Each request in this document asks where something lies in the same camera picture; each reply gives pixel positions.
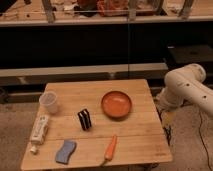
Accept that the black and white eraser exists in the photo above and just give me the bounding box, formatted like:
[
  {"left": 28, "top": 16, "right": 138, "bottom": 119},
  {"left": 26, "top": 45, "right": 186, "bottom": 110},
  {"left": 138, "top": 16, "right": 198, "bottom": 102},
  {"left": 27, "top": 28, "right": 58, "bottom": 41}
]
[{"left": 78, "top": 109, "right": 92, "bottom": 131}]

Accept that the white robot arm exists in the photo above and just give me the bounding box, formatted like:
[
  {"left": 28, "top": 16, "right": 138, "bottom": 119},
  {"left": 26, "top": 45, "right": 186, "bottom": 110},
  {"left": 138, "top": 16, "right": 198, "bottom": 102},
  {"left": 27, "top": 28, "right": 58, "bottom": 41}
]
[{"left": 156, "top": 64, "right": 213, "bottom": 128}]

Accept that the orange bowl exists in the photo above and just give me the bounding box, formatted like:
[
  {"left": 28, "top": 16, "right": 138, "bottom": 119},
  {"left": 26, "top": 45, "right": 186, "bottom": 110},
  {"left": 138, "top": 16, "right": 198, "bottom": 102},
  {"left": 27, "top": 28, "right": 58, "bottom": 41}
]
[{"left": 101, "top": 91, "right": 132, "bottom": 118}]

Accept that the black box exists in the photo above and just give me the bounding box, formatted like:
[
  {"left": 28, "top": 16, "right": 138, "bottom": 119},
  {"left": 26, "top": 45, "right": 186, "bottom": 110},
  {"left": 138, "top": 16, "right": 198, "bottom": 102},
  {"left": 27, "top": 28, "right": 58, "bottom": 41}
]
[{"left": 166, "top": 45, "right": 213, "bottom": 72}]

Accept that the orange carrot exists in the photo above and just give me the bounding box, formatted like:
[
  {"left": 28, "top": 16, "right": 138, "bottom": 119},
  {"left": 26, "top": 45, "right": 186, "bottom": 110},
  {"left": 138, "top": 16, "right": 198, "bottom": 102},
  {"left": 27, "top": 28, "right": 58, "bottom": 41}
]
[{"left": 101, "top": 135, "right": 117, "bottom": 165}]

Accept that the blue sponge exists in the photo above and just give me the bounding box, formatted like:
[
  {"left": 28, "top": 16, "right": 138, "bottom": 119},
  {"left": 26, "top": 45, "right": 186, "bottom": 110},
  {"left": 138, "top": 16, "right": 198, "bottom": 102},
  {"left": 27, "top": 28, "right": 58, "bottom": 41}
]
[{"left": 55, "top": 140, "right": 77, "bottom": 164}]

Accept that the clear plastic cup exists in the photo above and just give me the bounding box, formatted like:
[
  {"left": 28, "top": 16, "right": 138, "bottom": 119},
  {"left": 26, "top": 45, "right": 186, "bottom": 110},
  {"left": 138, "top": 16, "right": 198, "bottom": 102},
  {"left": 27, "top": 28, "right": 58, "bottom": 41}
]
[{"left": 39, "top": 91, "right": 58, "bottom": 114}]

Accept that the white tube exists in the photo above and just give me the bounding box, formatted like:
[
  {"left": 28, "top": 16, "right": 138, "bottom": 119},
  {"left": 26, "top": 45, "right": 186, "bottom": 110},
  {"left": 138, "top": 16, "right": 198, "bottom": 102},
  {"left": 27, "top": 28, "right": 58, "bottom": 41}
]
[{"left": 30, "top": 115, "right": 49, "bottom": 155}]

